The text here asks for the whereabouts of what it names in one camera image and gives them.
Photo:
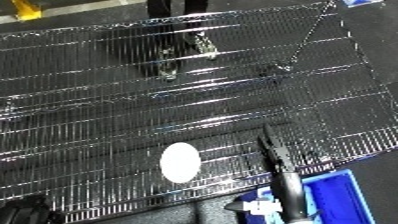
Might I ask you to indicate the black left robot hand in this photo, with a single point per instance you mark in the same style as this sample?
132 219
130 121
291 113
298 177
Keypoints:
27 211

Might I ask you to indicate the pale right robot arm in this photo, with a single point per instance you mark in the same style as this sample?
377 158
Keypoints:
298 221

